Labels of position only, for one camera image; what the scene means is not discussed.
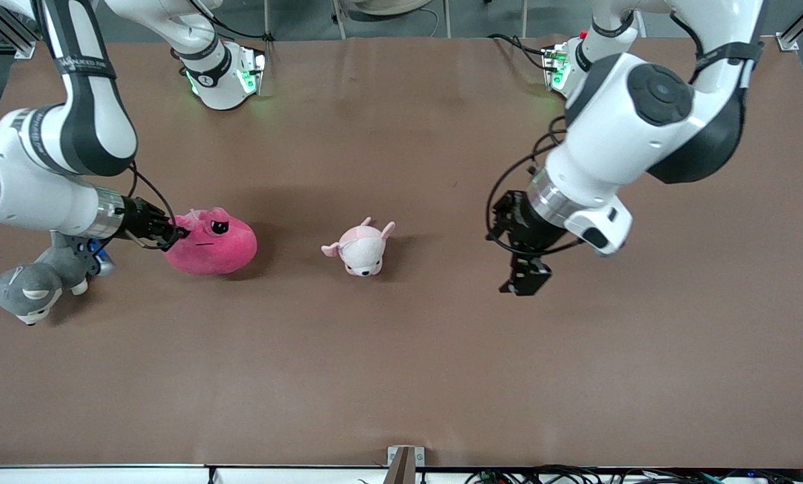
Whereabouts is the round hot pink plush toy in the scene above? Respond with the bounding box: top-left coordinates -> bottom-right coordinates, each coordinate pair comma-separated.
165,208 -> 257,276

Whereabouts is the grey white husky plush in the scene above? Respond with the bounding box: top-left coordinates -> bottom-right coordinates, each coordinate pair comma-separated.
0,232 -> 101,327

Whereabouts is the brown table cover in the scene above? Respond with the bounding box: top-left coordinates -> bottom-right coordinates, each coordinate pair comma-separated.
0,35 -> 803,469

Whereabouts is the small pale pink plush dog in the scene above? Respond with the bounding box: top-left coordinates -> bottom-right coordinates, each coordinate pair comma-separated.
321,216 -> 396,278

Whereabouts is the beige round stand base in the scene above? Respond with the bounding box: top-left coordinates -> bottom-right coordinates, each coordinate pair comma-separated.
354,0 -> 437,17

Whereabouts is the black left arm base cable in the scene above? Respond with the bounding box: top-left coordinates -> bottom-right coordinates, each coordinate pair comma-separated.
487,34 -> 551,71

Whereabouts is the black cable bundle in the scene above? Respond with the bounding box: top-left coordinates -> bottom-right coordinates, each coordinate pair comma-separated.
465,465 -> 803,484

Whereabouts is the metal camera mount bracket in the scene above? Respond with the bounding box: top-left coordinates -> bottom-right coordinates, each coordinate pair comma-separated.
386,446 -> 425,484

